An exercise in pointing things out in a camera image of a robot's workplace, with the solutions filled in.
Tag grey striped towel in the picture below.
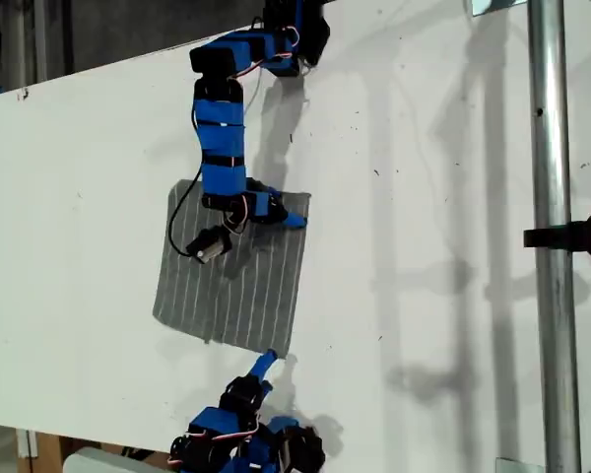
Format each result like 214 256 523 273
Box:
151 177 312 362

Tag black clamp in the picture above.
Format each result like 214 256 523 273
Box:
523 209 591 260

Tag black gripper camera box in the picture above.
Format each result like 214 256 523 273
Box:
185 227 233 265

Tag black camera cable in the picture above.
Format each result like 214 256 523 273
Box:
167 98 204 257

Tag steel post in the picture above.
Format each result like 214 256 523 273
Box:
526 0 585 473

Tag metal table bracket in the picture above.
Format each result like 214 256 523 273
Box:
465 0 528 19

